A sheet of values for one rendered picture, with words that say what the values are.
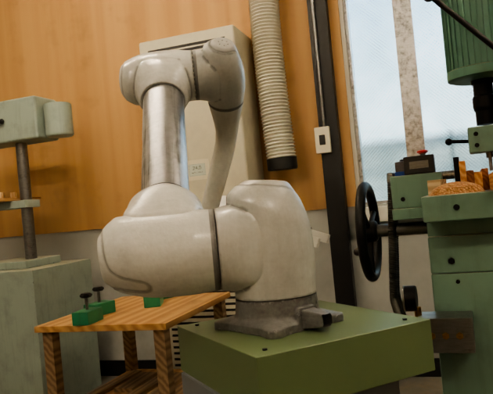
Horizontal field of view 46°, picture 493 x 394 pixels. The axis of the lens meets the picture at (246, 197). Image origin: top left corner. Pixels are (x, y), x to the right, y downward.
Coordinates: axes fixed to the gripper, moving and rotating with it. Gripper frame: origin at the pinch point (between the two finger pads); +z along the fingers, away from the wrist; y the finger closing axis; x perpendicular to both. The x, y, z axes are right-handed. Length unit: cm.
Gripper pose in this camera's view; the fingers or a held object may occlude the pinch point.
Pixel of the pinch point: (321, 240)
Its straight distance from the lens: 186.0
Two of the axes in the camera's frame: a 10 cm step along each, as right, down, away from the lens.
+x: -2.4, 9.6, 1.2
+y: 3.6, -0.2, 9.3
